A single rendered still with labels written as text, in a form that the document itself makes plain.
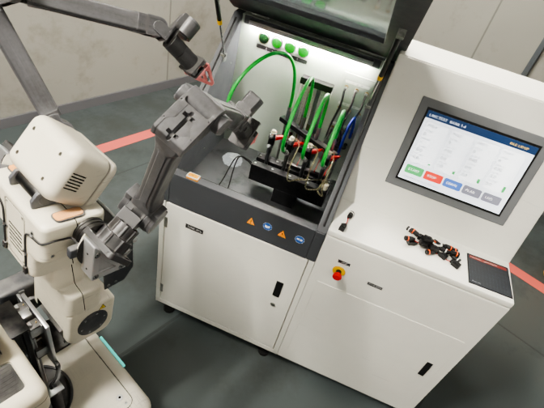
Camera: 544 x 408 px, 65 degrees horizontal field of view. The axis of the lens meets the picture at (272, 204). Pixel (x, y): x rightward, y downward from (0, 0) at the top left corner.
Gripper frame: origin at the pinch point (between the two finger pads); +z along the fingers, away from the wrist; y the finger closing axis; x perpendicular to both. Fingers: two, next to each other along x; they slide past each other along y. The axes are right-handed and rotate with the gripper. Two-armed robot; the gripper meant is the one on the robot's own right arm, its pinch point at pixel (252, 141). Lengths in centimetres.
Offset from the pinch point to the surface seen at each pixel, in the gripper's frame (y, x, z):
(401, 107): 42, -33, 21
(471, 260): 10, -82, 46
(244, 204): -19.6, -0.8, 22.9
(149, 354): -107, 16, 68
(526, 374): -12, -151, 163
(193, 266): -57, 16, 54
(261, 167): -2.5, 6.6, 34.1
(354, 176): 14.2, -28.7, 36.2
